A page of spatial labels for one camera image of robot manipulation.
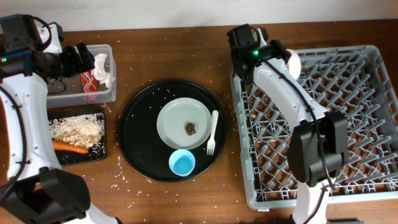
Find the red snack wrapper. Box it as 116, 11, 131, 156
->
80, 71, 97, 93

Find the white napkin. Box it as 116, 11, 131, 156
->
91, 54, 110, 88

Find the rice and nuts food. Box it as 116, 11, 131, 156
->
49, 113, 105, 149

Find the orange carrot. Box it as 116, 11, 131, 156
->
52, 139, 88, 154

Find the brown food scrap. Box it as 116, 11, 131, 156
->
185, 123, 196, 136

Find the grey round plate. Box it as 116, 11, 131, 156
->
156, 98, 211, 150

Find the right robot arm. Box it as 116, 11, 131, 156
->
227, 24, 348, 223

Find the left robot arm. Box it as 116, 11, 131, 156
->
1, 14, 118, 223

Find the clear plastic waste bin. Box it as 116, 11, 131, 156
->
47, 44, 117, 108

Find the grey dishwasher rack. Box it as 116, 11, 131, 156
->
230, 45, 397, 212

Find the black rectangular tray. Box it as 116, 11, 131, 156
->
48, 106, 108, 166

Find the black round tray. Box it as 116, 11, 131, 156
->
118, 80, 228, 182

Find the white plastic fork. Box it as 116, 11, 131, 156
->
206, 110, 219, 156

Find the light blue cup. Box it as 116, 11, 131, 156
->
169, 149, 196, 177

